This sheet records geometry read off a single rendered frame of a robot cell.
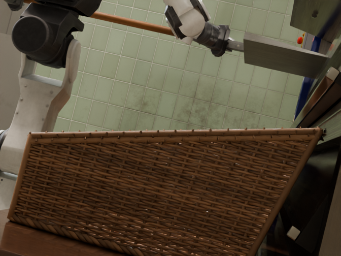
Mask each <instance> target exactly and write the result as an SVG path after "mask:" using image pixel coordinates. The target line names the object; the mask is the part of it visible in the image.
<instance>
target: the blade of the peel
mask: <svg viewBox="0 0 341 256"><path fill-rule="evenodd" d="M243 40H244V62H245V63H247V64H250V65H254V66H259V67H263V68H268V69H272V70H276V71H281V72H285V73H290V74H294V75H299V76H304V77H308V78H313V77H314V75H315V73H316V72H317V70H318V68H319V66H320V64H321V62H322V61H323V59H324V57H325V55H324V54H320V53H317V52H313V51H310V50H306V49H303V48H300V47H296V46H293V45H289V44H286V43H283V42H279V41H276V40H273V39H269V38H266V37H262V36H259V35H256V34H252V33H249V32H245V35H244V38H243Z"/></svg>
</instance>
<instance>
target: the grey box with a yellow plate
mask: <svg viewBox="0 0 341 256"><path fill-rule="evenodd" d="M313 37H314V35H311V34H309V33H306V32H304V37H303V40H302V44H301V48H303V49H306V50H311V46H312V41H313Z"/></svg>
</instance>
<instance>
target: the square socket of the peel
mask: <svg viewBox="0 0 341 256"><path fill-rule="evenodd" d="M227 47H228V48H230V49H231V50H234V51H239V52H244V43H242V42H238V41H233V40H228V42H227Z"/></svg>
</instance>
